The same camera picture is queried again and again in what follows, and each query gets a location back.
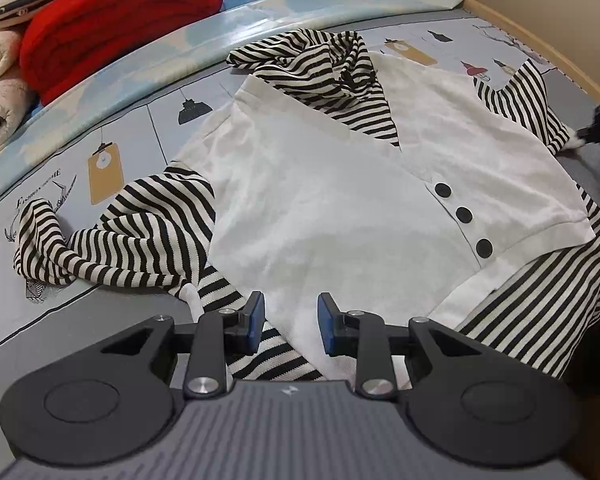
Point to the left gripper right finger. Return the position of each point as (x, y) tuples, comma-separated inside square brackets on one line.
[(362, 336)]

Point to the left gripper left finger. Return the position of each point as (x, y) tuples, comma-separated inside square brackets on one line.
[(218, 334)]

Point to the black white striped garment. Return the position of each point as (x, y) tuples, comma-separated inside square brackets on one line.
[(396, 187)]

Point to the printed deer bed sheet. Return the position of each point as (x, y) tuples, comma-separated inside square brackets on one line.
[(81, 179)]

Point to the cream folded blanket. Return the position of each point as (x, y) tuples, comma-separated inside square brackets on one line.
[(16, 97)]

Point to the light blue patterned blanket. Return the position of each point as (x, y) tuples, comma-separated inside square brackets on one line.
[(185, 51)]

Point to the red folded blanket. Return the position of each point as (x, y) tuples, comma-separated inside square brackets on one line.
[(70, 40)]

